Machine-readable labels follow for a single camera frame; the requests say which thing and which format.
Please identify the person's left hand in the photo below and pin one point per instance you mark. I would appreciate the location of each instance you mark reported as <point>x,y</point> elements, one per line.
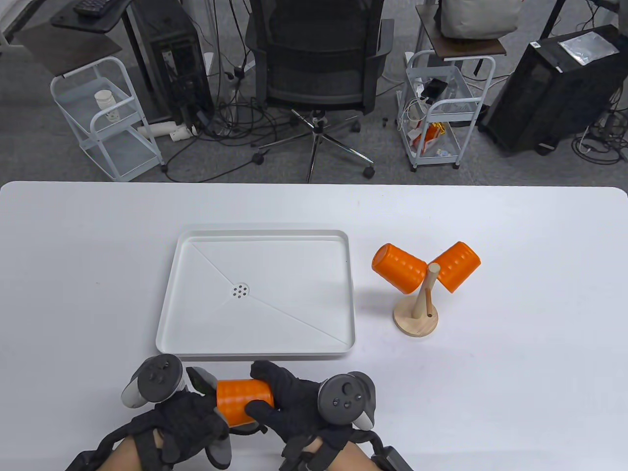
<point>186,422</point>

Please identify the person's right hand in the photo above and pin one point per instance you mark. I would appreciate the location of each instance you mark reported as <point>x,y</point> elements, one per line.
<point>294,402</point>

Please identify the green hand towel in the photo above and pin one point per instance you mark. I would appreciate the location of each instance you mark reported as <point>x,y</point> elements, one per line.
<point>221,454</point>

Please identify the grey hand controller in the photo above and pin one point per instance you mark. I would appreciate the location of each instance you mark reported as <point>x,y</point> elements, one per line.
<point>343,397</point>
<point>157,375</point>

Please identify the orange plastic cup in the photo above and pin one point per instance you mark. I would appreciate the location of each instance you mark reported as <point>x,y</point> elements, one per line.
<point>238,400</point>
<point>400,267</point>
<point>458,267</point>

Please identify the person's left forearm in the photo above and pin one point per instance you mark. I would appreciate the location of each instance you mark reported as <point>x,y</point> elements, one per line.
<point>125,458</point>

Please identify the person's right forearm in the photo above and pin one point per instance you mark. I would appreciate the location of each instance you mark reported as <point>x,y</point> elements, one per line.
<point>353,461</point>

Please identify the wooden cup rack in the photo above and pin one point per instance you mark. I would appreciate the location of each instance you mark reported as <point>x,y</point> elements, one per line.
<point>414,321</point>

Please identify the white rectangular tray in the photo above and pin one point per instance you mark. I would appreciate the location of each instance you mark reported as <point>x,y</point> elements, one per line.
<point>294,265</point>

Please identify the white power strip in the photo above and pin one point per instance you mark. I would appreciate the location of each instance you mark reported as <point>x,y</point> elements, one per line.
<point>162,130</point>

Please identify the orange snack packet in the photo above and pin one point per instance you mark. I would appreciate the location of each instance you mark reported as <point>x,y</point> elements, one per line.
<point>428,137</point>

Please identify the white patterned container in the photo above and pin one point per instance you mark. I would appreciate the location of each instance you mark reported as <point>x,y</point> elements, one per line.
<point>107,105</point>

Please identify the black office chair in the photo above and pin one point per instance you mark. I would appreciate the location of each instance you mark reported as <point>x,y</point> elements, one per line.
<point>314,73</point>

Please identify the black power adapter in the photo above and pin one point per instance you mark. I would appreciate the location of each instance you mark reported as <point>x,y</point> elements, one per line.
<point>434,89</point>

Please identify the black computer tower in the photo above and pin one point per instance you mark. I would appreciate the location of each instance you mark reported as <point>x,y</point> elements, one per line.
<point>549,98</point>
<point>171,59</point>

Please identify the brown wooden board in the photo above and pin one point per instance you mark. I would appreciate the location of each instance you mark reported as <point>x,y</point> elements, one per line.
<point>64,51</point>
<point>466,46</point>

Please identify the dark keyboard shelf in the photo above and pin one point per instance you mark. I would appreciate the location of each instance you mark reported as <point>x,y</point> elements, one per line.
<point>93,22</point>

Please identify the grey fabric bag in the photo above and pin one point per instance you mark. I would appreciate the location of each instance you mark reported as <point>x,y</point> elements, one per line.
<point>478,19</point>

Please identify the black keyboard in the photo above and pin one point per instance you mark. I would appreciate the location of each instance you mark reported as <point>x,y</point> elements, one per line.
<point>92,6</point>

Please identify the silver foil bag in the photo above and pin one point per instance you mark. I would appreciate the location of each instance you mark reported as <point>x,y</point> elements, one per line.
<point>588,49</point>

